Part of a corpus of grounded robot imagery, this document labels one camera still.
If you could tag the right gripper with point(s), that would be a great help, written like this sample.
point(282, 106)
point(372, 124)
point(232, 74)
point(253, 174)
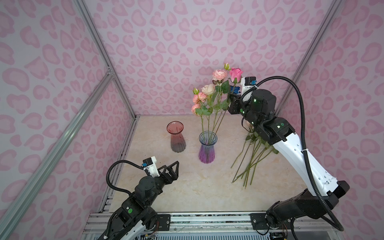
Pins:
point(235, 103)

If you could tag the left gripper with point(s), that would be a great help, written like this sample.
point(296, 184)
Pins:
point(173, 176)

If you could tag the blue rose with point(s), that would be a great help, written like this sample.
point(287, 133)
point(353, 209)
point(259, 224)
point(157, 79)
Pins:
point(220, 114)

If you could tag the magenta rose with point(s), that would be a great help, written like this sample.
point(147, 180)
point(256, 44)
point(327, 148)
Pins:
point(231, 81)

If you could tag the cream white rose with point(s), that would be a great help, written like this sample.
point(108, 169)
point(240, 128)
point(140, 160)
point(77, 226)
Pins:
point(210, 92)

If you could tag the purple blue glass vase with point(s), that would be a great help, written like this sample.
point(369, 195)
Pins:
point(207, 153)

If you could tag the pink rose spray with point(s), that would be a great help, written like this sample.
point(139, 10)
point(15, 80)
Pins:
point(199, 100)

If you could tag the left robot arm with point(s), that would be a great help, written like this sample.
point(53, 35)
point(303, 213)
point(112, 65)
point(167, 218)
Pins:
point(136, 214)

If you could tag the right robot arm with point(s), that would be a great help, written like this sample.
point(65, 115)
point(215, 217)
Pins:
point(323, 191)

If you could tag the red glass vase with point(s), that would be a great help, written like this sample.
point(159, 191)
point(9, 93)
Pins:
point(178, 143)

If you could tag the pile of pink flowers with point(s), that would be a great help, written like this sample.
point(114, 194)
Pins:
point(254, 150)

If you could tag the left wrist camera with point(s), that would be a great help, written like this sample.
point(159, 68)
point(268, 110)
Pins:
point(149, 166)

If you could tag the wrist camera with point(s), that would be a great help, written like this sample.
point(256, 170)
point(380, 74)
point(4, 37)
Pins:
point(149, 166)
point(248, 86)

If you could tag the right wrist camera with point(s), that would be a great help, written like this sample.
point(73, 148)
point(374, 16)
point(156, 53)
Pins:
point(248, 86)

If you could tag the left diagonal aluminium frame bar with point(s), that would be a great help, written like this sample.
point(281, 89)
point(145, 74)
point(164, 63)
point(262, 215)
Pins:
point(19, 207)

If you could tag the right corner aluminium post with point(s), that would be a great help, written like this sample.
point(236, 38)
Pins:
point(318, 21)

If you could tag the corner aluminium post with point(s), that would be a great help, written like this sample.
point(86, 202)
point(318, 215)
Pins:
point(318, 21)
point(91, 26)

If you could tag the left corner aluminium post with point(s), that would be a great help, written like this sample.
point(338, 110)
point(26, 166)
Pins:
point(91, 26)

